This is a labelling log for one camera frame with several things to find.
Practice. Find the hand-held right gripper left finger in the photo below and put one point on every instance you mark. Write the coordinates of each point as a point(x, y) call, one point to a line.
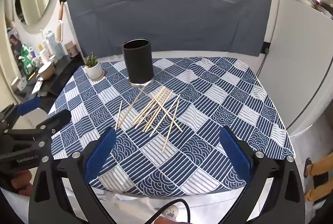
point(101, 153)

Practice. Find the person's left hand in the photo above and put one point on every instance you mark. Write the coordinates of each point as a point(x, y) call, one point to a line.
point(20, 181)

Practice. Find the round wooden coaster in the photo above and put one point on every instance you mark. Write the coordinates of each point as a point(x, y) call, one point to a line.
point(101, 76)

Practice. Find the cream cooking pot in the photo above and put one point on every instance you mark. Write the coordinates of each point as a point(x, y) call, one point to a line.
point(46, 71)

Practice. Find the white pale blue bottle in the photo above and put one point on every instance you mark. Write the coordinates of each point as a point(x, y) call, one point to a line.
point(52, 43)

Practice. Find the green packet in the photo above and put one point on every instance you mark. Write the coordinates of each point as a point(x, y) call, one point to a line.
point(26, 59)

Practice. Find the black wall plug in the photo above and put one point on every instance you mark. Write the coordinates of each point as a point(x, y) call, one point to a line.
point(266, 50)

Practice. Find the person's dark shoe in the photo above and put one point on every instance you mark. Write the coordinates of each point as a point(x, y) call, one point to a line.
point(308, 165)

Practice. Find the black side counter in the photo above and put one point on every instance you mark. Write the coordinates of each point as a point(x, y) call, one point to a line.
point(62, 73)

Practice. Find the small potted plant white pot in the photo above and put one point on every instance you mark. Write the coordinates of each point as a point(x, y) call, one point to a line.
point(93, 69)

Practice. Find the person's yellow pants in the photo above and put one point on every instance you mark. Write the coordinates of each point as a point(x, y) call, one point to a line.
point(321, 166)

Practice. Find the beige jar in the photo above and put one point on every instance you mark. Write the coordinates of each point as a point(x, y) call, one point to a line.
point(70, 49)

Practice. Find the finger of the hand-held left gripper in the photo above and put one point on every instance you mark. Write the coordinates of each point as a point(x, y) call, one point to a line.
point(56, 120)
point(28, 105)

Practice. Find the metal pot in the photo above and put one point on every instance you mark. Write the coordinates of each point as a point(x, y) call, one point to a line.
point(325, 1)

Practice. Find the pile of wooden chopsticks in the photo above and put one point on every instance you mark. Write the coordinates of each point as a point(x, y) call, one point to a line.
point(158, 103)

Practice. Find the black cylindrical utensil holder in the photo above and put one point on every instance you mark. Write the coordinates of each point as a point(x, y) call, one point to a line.
point(138, 62)

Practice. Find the white refrigerator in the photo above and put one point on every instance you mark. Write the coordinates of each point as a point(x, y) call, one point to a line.
point(299, 62)

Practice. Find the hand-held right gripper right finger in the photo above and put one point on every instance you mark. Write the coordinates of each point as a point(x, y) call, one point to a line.
point(235, 156)

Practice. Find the white power strip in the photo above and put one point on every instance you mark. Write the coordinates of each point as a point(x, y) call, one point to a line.
point(170, 213)

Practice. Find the blue white patterned tablecloth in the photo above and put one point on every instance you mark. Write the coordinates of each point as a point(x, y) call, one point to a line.
point(208, 109)

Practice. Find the grey backdrop cloth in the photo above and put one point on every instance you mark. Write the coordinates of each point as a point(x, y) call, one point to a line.
point(166, 10)

